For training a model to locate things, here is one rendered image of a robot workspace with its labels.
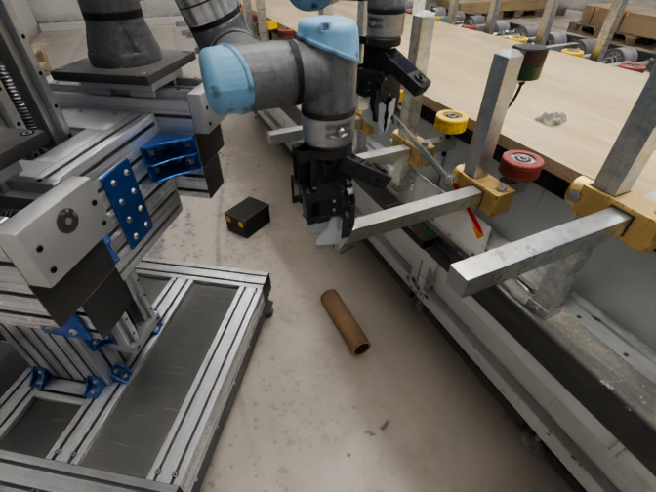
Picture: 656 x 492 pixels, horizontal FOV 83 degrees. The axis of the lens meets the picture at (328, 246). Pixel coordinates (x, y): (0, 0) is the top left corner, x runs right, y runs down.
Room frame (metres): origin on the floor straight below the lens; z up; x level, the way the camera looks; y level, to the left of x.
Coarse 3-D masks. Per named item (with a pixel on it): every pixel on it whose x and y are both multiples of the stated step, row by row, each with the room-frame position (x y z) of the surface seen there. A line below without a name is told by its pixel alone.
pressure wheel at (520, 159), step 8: (512, 152) 0.72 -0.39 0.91; (520, 152) 0.72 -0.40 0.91; (528, 152) 0.72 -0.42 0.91; (504, 160) 0.69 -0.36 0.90; (512, 160) 0.68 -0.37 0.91; (520, 160) 0.69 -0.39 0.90; (528, 160) 0.69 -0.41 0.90; (536, 160) 0.68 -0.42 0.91; (504, 168) 0.68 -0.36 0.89; (512, 168) 0.67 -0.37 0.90; (520, 168) 0.66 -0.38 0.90; (528, 168) 0.66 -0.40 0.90; (536, 168) 0.66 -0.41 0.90; (504, 176) 0.68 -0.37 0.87; (512, 176) 0.67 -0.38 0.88; (520, 176) 0.66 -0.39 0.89; (528, 176) 0.66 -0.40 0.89; (536, 176) 0.66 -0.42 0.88
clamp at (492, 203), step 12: (456, 168) 0.73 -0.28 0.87; (468, 180) 0.68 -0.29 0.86; (480, 180) 0.67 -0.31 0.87; (492, 180) 0.67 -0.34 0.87; (492, 192) 0.62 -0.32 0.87; (504, 192) 0.62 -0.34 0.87; (480, 204) 0.64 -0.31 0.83; (492, 204) 0.61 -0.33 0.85; (504, 204) 0.62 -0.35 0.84; (492, 216) 0.61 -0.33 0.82
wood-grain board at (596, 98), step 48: (240, 0) 3.18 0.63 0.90; (288, 0) 3.18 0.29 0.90; (432, 48) 1.69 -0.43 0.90; (480, 48) 1.69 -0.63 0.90; (432, 96) 1.10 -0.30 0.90; (480, 96) 1.10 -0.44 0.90; (528, 96) 1.10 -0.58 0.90; (576, 96) 1.10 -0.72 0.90; (624, 96) 1.10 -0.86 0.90; (528, 144) 0.77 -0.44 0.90; (576, 144) 0.77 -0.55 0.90
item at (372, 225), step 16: (448, 192) 0.64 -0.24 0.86; (464, 192) 0.64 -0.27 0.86; (480, 192) 0.64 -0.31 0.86; (400, 208) 0.58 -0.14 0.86; (416, 208) 0.58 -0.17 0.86; (432, 208) 0.59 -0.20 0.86; (448, 208) 0.60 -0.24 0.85; (464, 208) 0.62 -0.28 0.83; (368, 224) 0.53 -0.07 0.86; (384, 224) 0.54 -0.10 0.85; (400, 224) 0.56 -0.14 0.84; (352, 240) 0.51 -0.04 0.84
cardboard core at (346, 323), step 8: (328, 296) 1.07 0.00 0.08; (336, 296) 1.07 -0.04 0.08; (328, 304) 1.04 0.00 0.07; (336, 304) 1.02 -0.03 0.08; (344, 304) 1.03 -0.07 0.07; (328, 312) 1.02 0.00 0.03; (336, 312) 0.98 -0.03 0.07; (344, 312) 0.98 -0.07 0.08; (336, 320) 0.96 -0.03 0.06; (344, 320) 0.94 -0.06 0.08; (352, 320) 0.94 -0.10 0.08; (344, 328) 0.91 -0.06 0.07; (352, 328) 0.90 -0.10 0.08; (360, 328) 0.91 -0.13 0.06; (344, 336) 0.88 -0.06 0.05; (352, 336) 0.86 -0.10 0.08; (360, 336) 0.86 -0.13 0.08; (352, 344) 0.84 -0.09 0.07; (360, 344) 0.83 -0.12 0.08; (368, 344) 0.84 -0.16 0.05; (352, 352) 0.82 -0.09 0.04; (360, 352) 0.84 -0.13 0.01
